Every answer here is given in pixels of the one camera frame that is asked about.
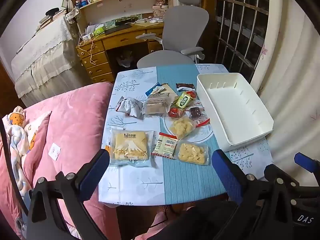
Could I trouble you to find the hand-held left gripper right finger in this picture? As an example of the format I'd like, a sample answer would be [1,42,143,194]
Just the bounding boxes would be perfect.
[212,149,293,240]

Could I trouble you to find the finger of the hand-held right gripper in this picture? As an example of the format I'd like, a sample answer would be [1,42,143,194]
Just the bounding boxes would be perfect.
[294,152,320,174]
[264,164,300,183]

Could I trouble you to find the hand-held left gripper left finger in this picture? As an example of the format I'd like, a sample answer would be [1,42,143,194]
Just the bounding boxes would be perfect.
[26,149,110,240]

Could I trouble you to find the clear yellow puff packet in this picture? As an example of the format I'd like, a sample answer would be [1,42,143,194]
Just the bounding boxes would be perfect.
[169,116,197,140]
[177,141,209,166]

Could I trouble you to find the yellow cake packet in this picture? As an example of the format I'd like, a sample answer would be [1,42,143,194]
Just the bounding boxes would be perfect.
[109,128,155,168]

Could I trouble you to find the white plastic bin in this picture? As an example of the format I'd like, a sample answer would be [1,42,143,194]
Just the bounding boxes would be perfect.
[196,72,275,152]

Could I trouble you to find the small white red-label packet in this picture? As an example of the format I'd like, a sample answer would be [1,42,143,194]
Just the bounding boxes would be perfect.
[151,132,178,158]

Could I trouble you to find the dark brown cake packet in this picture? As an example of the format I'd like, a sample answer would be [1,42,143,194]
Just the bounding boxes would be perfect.
[187,106,210,128]

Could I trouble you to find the silver foil packet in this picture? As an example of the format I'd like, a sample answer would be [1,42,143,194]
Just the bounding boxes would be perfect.
[116,96,145,118]

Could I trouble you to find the green snack packet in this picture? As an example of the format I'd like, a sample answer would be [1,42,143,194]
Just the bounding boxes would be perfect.
[174,92,193,110]

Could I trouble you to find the brown bread packet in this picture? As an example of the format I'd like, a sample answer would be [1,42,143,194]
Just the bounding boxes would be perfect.
[142,92,175,117]

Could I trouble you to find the blue white snack packet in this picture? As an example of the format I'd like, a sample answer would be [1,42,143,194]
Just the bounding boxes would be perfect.
[145,82,165,97]

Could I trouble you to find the white blanket label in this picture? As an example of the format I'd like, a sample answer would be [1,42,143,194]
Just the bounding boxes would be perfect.
[49,142,62,161]

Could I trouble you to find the pink blanket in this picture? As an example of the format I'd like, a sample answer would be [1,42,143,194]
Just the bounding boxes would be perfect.
[0,81,118,240]

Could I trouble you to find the person's dark clothing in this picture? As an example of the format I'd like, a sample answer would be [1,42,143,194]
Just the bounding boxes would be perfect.
[150,202,238,240]

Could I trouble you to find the cartoon printed blanket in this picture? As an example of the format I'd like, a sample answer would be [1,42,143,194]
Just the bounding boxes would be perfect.
[2,106,52,205]

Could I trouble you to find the white flower-print curtain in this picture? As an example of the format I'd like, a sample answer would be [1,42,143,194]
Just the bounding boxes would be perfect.
[250,0,320,170]

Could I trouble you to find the dark brown snack packet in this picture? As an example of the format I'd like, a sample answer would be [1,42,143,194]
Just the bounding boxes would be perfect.
[176,82,196,92]

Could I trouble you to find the white plastic bag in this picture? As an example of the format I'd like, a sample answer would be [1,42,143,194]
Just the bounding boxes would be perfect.
[116,50,134,67]

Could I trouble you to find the white lace cover cloth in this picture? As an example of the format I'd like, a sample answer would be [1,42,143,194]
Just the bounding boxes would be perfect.
[10,17,83,105]

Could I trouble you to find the wooden desk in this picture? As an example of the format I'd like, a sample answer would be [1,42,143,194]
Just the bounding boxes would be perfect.
[76,20,165,83]

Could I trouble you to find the grey office chair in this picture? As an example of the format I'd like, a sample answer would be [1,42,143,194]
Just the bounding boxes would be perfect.
[136,0,210,69]

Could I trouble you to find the floral fabric bag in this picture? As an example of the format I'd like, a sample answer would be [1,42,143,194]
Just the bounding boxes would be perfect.
[65,7,82,22]

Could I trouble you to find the wooden bookshelf hutch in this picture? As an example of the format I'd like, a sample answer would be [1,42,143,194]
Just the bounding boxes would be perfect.
[66,0,173,27]

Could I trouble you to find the metal window grille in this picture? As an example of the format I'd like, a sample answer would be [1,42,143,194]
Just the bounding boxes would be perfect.
[215,0,270,78]

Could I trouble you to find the white cable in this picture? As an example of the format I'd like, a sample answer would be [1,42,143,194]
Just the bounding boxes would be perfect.
[77,34,97,65]

